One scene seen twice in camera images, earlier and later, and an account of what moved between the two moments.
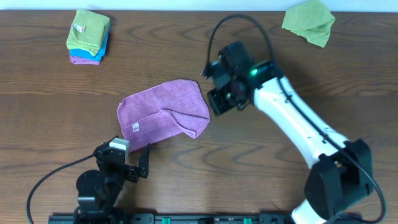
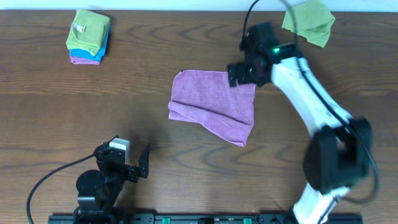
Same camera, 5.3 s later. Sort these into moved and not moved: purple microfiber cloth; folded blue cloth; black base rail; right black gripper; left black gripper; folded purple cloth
Moved: purple microfiber cloth; right black gripper
Not moved: folded blue cloth; folded purple cloth; black base rail; left black gripper
